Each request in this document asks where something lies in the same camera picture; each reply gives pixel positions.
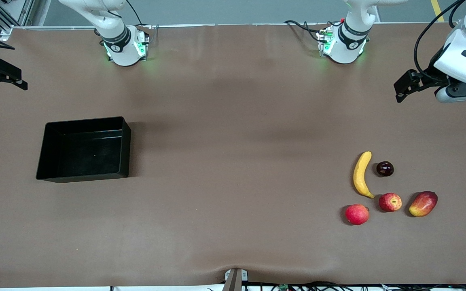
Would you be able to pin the yellow banana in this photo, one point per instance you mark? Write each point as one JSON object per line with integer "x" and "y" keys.
{"x": 360, "y": 173}

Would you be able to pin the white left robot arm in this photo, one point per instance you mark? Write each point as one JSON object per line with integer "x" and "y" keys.
{"x": 344, "y": 48}

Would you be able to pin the red yellow mango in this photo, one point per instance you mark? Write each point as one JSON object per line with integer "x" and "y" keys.
{"x": 423, "y": 204}

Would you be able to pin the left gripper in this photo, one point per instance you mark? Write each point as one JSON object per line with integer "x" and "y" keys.
{"x": 432, "y": 72}

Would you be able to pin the red yellow apple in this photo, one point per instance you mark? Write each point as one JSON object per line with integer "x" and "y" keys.
{"x": 390, "y": 202}

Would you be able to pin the red pomegranate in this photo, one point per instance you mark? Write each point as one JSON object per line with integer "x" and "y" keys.
{"x": 356, "y": 214}

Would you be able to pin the brown camera mount post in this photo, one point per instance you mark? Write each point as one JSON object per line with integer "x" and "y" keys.
{"x": 233, "y": 281}

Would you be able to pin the black plastic box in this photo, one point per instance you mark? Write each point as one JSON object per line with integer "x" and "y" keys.
{"x": 85, "y": 155}

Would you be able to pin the aluminium frame profile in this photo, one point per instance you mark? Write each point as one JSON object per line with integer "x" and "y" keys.
{"x": 26, "y": 10}

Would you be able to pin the dark purple plum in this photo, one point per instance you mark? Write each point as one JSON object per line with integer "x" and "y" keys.
{"x": 385, "y": 169}

